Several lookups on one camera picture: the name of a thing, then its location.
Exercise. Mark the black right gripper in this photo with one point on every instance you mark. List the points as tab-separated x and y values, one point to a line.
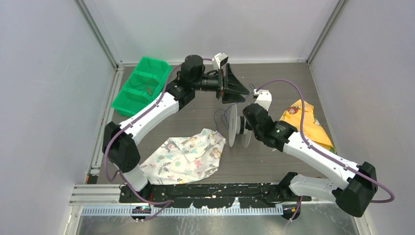
247	126

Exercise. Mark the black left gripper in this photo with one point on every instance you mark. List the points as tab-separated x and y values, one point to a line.
233	87

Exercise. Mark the white perforated cable spool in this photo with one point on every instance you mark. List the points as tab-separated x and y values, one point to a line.
238	126

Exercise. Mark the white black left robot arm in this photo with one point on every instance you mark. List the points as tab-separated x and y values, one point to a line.
120	141

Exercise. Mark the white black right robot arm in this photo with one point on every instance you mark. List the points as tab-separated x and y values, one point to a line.
347	184

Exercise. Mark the yellow printed cloth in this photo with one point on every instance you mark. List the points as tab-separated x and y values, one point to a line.
311	127

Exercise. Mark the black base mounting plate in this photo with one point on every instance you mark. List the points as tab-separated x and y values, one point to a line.
218	195

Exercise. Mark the green plastic divided bin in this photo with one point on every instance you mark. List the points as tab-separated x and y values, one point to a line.
143	86

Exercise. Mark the white patterned cloth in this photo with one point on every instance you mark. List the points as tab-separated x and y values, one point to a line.
182	160

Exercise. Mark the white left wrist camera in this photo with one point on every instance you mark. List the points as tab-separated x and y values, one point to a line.
219	60

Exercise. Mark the aluminium frame rail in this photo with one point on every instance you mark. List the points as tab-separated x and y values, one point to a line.
97	194

